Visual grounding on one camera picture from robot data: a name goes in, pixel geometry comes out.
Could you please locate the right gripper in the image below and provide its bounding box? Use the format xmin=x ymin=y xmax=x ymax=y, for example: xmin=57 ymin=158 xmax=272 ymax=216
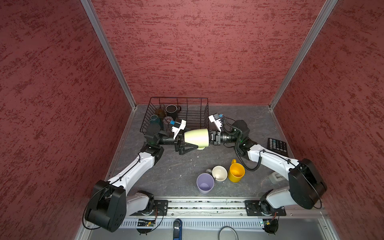
xmin=198 ymin=129 xmax=241 ymax=146

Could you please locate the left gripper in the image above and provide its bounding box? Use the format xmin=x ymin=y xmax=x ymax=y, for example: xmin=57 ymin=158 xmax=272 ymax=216
xmin=157 ymin=124 xmax=199 ymax=155

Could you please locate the light green mug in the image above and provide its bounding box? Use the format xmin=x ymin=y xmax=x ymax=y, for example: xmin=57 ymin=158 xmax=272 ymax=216
xmin=184 ymin=129 xmax=210 ymax=150

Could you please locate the clear plastic cup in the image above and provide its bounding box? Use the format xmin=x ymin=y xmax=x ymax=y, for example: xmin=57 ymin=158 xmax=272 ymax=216
xmin=163 ymin=116 xmax=174 ymax=127

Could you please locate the black mug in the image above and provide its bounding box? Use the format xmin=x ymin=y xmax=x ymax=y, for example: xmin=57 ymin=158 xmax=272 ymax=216
xmin=166 ymin=105 xmax=182 ymax=120

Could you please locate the teal mug white inside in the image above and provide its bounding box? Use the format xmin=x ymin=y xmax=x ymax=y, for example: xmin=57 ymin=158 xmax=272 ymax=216
xmin=150 ymin=115 xmax=163 ymax=128

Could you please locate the yellow mug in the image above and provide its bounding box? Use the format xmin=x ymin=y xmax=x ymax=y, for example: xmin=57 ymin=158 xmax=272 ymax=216
xmin=228 ymin=159 xmax=245 ymax=183

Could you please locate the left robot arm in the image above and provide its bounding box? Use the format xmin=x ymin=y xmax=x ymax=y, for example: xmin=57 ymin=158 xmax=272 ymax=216
xmin=82 ymin=123 xmax=168 ymax=232

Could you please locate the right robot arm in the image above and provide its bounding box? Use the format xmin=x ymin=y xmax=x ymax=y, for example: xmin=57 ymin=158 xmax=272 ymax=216
xmin=209 ymin=114 xmax=328 ymax=216

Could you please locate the grey mug cream inside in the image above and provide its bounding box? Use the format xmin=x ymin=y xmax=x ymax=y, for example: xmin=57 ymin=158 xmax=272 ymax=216
xmin=206 ymin=166 xmax=228 ymax=182

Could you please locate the lavender cup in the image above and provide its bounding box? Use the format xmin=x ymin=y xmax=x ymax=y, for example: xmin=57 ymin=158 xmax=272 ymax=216
xmin=196 ymin=173 xmax=215 ymax=195

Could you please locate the black calculator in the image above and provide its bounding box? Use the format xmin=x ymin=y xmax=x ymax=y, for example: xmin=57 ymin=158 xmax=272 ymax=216
xmin=267 ymin=138 xmax=289 ymax=157

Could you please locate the grey tape dispenser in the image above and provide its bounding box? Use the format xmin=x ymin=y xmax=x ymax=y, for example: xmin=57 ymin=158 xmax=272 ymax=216
xmin=268 ymin=172 xmax=286 ymax=185

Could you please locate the left corner aluminium profile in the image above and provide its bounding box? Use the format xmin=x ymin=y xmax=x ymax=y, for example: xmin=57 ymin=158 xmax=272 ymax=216
xmin=81 ymin=0 xmax=137 ymax=111

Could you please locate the corner aluminium profile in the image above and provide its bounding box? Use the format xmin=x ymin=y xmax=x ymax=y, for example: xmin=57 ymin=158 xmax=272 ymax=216
xmin=269 ymin=0 xmax=338 ymax=112
xmin=81 ymin=0 xmax=137 ymax=111

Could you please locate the right corner aluminium profile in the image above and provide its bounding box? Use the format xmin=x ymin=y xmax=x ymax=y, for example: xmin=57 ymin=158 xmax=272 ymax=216
xmin=269 ymin=0 xmax=338 ymax=112

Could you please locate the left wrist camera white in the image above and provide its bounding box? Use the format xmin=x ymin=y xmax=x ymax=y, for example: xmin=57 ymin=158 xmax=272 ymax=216
xmin=170 ymin=119 xmax=187 ymax=139

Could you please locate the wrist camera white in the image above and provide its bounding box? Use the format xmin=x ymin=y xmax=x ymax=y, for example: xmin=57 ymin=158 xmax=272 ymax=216
xmin=209 ymin=113 xmax=223 ymax=132
xmin=170 ymin=119 xmax=187 ymax=139

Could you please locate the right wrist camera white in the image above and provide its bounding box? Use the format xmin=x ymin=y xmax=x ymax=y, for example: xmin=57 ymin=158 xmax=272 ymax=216
xmin=209 ymin=113 xmax=223 ymax=132

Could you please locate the black wire dish rack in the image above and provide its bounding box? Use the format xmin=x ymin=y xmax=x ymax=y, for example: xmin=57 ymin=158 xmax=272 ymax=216
xmin=140 ymin=97 xmax=210 ymax=134

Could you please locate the front aluminium rail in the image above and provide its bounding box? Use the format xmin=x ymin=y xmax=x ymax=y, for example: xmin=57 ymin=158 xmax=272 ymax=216
xmin=126 ymin=197 xmax=329 ymax=219

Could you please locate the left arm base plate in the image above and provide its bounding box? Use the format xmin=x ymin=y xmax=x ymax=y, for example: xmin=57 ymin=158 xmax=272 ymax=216
xmin=139 ymin=200 xmax=169 ymax=216

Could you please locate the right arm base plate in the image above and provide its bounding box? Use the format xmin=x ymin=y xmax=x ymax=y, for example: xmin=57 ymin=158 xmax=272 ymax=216
xmin=245 ymin=200 xmax=287 ymax=217

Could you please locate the black cable loop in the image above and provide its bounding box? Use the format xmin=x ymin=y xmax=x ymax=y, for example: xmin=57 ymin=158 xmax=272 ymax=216
xmin=218 ymin=226 xmax=239 ymax=240

